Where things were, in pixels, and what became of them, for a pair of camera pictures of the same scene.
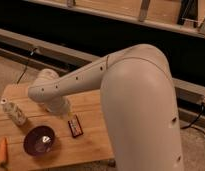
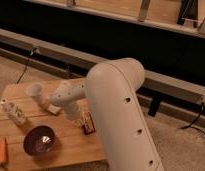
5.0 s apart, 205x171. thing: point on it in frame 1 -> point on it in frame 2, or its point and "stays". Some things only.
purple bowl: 38,140 stays
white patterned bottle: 14,111 stays
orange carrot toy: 3,151 stays
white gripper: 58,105 -> 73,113
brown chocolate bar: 75,126 -> 89,125
